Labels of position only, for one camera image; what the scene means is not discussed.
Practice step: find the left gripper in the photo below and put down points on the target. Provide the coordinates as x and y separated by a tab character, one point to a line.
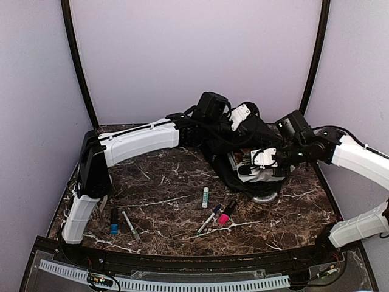
242	132

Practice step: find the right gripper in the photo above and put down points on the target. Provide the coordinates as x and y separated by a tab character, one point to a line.
282	173

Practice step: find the black student bag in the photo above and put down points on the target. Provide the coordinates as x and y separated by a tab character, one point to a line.
243	146

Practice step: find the dog picture book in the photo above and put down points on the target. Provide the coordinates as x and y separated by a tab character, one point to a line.
242	159

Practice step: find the white cloth pouch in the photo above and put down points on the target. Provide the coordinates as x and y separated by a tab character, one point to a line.
255	174

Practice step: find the white glue stick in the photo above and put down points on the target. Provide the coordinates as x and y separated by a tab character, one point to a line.
205	197

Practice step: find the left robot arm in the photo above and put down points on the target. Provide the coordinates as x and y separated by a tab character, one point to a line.
100	152

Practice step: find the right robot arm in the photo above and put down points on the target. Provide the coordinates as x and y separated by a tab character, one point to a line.
337	146

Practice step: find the white pen blue cap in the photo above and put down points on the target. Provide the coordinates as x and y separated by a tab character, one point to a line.
214	212

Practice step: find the white thin pen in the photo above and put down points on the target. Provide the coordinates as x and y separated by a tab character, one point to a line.
130	225

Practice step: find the black marker blue cap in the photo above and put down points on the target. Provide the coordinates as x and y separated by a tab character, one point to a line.
114	221

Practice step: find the cream patterned mug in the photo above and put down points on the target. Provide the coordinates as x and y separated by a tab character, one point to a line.
99	207

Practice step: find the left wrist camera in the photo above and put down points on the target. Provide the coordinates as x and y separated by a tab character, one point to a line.
240	113

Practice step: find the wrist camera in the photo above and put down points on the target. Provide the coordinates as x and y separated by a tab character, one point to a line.
240	113
264	158

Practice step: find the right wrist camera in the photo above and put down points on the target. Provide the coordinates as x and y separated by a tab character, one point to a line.
264	158

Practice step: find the right black frame post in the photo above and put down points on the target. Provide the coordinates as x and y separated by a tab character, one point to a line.
316	55

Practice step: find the black frame post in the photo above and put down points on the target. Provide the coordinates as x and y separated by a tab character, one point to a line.
73	47
316	55

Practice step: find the white slotted cable duct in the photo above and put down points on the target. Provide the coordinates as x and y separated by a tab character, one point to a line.
117	283

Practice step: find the black front rail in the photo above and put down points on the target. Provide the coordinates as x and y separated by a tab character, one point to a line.
292	260

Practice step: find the left black frame post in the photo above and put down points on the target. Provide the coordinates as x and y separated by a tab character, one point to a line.
73	47

